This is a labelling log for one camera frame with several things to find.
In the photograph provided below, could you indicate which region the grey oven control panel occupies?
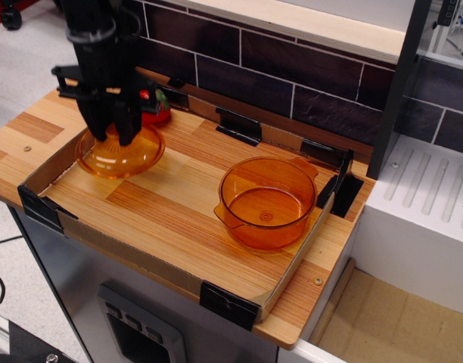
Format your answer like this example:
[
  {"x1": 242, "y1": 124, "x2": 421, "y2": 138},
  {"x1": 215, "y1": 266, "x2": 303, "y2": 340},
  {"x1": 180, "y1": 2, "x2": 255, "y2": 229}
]
[{"x1": 98, "y1": 284, "x2": 187, "y2": 362}]

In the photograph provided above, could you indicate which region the beige wooden shelf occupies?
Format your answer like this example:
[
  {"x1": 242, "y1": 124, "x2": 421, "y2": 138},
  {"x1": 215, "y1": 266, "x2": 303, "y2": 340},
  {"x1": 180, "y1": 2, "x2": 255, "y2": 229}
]
[{"x1": 172, "y1": 0, "x2": 406, "y2": 65}]

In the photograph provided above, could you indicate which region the orange transparent pot lid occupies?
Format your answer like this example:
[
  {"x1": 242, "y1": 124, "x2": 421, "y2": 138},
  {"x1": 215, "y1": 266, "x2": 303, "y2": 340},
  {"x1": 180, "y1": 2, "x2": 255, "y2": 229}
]
[{"x1": 75, "y1": 125, "x2": 166, "y2": 180}]

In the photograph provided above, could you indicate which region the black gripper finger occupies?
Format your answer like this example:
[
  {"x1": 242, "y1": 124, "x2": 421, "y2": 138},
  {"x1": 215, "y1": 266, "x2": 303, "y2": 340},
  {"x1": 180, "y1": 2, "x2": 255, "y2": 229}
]
[
  {"x1": 113, "y1": 101, "x2": 141, "y2": 146},
  {"x1": 77, "y1": 100, "x2": 113, "y2": 141}
]

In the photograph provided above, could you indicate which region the red toy strawberry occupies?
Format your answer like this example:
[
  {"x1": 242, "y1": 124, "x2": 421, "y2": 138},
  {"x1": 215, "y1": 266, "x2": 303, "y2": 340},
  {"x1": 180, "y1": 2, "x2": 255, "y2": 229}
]
[{"x1": 140, "y1": 89, "x2": 170, "y2": 125}]

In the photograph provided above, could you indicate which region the white toy sink drainboard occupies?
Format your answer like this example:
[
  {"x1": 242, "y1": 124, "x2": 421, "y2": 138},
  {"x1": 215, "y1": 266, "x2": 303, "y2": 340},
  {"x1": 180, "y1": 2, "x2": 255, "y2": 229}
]
[{"x1": 352, "y1": 136, "x2": 463, "y2": 314}]

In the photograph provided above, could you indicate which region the orange transparent pot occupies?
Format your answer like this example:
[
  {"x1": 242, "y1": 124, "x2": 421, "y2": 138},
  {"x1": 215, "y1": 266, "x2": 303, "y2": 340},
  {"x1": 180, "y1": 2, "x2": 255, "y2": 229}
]
[{"x1": 214, "y1": 157, "x2": 319, "y2": 250}]

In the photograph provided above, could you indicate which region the cardboard fence with black tape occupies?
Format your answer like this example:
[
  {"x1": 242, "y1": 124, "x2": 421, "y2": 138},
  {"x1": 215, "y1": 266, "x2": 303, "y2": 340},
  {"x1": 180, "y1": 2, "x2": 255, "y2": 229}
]
[{"x1": 22, "y1": 92, "x2": 374, "y2": 347}]

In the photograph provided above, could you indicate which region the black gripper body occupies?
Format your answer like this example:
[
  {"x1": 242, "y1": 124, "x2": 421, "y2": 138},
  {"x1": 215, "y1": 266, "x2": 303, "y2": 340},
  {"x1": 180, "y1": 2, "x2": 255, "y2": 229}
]
[{"x1": 51, "y1": 36, "x2": 160, "y2": 113}]

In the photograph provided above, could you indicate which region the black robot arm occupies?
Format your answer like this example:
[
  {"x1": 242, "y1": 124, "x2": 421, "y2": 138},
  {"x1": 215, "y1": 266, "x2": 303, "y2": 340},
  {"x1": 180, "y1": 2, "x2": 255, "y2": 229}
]
[{"x1": 51, "y1": 1, "x2": 157, "y2": 146}]

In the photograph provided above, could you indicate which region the black caster wheel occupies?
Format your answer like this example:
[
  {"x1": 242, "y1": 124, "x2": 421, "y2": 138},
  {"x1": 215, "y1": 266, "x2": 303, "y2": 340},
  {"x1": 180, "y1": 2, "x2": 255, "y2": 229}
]
[{"x1": 0, "y1": 8, "x2": 23, "y2": 30}]

